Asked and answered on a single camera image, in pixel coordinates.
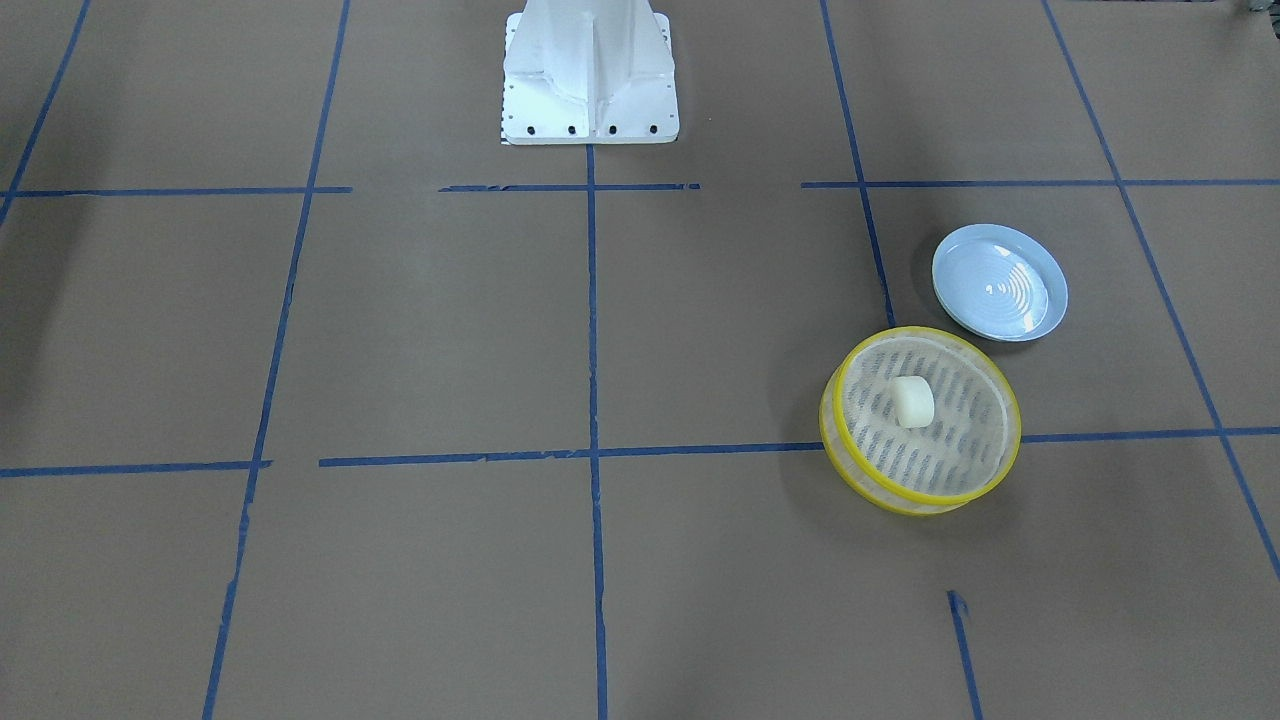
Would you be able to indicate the yellow bamboo steamer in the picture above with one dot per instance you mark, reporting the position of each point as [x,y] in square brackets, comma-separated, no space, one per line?
[964,452]

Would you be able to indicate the white camera mast pillar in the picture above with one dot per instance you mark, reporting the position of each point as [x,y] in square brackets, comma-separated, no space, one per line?
[579,72]

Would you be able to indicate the brown paper table cover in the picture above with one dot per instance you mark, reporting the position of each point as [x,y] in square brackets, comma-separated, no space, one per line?
[319,402]

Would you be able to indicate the white steamed bun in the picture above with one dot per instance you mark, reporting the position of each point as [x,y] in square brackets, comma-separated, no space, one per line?
[913,401]

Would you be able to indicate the light blue plate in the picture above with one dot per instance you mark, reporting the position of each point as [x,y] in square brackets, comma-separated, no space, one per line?
[999,283]

